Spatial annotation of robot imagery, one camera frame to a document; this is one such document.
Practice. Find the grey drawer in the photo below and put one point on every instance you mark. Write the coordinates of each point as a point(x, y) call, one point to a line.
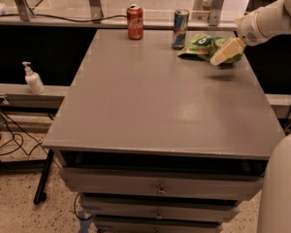
point(158, 209)
point(158, 184)
point(137, 225)

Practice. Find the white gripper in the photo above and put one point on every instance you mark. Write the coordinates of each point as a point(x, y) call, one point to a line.
point(248, 29)

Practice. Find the left metal frame post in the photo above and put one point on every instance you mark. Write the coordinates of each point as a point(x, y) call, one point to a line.
point(24, 10)

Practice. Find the blue silver redbull can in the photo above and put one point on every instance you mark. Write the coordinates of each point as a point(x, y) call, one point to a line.
point(180, 28)

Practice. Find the right metal frame post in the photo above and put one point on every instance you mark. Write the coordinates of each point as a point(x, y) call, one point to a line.
point(215, 12)

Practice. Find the top grey drawer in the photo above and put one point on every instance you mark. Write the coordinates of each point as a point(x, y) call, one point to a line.
point(158, 184)

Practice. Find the metal frame post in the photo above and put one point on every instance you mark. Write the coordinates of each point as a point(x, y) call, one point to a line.
point(24, 10)
point(96, 9)
point(215, 12)

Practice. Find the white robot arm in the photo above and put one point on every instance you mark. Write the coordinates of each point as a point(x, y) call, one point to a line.
point(275, 203)

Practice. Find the middle grey drawer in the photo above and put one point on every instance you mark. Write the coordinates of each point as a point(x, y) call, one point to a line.
point(158, 209)

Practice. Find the black metal floor bar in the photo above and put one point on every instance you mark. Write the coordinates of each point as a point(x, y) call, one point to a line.
point(40, 195)

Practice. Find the white pump soap bottle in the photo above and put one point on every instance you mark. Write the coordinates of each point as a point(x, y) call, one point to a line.
point(33, 79)

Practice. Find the middle metal frame post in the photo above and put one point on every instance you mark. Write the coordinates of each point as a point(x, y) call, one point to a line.
point(96, 9)

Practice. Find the grey side shelf rail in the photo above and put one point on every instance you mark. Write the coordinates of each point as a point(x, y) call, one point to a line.
point(20, 95)

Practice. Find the red coca cola can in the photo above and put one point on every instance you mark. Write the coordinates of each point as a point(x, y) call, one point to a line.
point(135, 22)

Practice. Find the green rice chip bag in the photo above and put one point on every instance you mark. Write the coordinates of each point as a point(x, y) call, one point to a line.
point(204, 46)

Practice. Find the grey drawer cabinet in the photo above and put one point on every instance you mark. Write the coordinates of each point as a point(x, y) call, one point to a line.
point(137, 106)

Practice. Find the bottom grey drawer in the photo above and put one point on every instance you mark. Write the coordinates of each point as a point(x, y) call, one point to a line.
point(137, 225)

